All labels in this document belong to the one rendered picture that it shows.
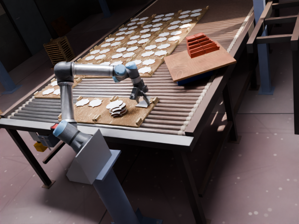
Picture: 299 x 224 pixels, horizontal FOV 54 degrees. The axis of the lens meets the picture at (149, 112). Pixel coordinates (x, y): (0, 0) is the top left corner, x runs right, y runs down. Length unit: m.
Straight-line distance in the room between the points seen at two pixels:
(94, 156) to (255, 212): 1.37
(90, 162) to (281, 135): 2.00
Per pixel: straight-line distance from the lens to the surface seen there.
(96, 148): 1.88
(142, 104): 2.26
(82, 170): 1.82
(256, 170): 2.84
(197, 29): 3.54
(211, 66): 2.32
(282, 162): 2.91
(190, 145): 1.80
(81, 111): 2.56
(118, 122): 2.19
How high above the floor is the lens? 2.08
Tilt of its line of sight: 32 degrees down
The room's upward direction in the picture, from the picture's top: 19 degrees counter-clockwise
